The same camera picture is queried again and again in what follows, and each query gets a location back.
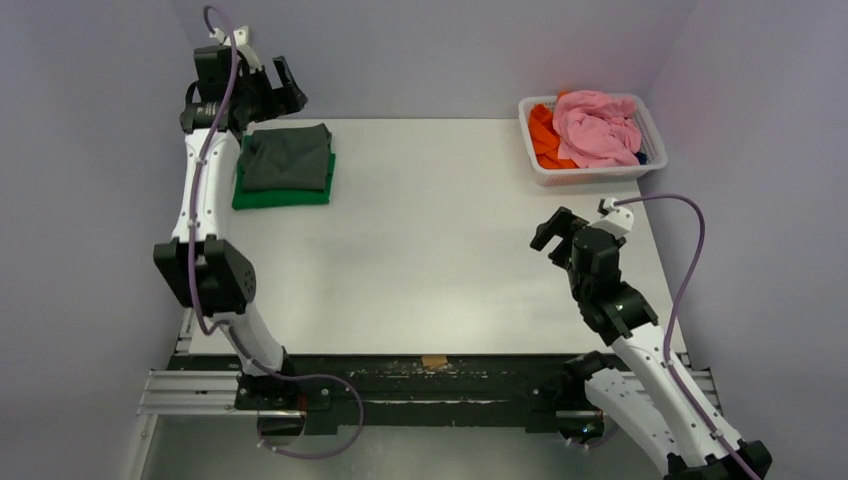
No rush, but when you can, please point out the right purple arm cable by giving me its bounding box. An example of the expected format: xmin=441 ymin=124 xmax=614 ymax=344
xmin=612 ymin=193 xmax=763 ymax=480

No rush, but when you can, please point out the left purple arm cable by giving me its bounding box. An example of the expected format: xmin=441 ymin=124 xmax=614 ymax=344
xmin=187 ymin=5 xmax=365 ymax=460

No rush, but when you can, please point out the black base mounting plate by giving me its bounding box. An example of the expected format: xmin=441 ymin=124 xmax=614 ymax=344
xmin=167 ymin=354 xmax=610 ymax=442

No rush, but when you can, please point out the folded green t-shirt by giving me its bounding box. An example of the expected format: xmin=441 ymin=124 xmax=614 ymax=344
xmin=231 ymin=153 xmax=336 ymax=211

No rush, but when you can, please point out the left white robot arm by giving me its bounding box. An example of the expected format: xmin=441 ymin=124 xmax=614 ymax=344
xmin=153 ymin=45 xmax=308 ymax=409

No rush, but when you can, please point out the brown tape piece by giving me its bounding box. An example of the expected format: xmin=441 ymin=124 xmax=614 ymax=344
xmin=421 ymin=355 xmax=449 ymax=370

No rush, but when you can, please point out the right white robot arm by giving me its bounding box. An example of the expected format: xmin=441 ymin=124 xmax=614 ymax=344
xmin=530 ymin=199 xmax=773 ymax=479

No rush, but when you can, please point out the orange t-shirt in basket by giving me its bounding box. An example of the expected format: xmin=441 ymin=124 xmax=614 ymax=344
xmin=528 ymin=104 xmax=578 ymax=170

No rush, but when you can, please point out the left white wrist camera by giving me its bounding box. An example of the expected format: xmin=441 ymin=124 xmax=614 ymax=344
xmin=209 ymin=25 xmax=263 ymax=73

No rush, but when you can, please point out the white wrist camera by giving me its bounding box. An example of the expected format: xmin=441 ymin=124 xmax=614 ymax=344
xmin=589 ymin=197 xmax=635 ymax=240
xmin=209 ymin=25 xmax=263 ymax=73

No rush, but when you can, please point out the white plastic laundry basket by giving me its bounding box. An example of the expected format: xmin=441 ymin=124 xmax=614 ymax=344
xmin=517 ymin=93 xmax=668 ymax=186

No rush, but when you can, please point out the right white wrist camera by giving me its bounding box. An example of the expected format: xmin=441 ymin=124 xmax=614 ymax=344
xmin=589 ymin=197 xmax=635 ymax=240

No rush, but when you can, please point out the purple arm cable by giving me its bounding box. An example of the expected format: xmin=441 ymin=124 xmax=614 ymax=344
xmin=612 ymin=193 xmax=763 ymax=480
xmin=187 ymin=5 xmax=365 ymax=460

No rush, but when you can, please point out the dark grey t-shirt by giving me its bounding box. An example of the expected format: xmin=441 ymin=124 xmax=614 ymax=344
xmin=238 ymin=123 xmax=332 ymax=192

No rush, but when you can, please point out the pink crumpled t-shirt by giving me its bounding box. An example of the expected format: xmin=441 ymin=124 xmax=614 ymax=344
xmin=552 ymin=90 xmax=642 ymax=169

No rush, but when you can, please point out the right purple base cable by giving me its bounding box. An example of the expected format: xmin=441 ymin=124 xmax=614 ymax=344
xmin=564 ymin=423 xmax=621 ymax=452

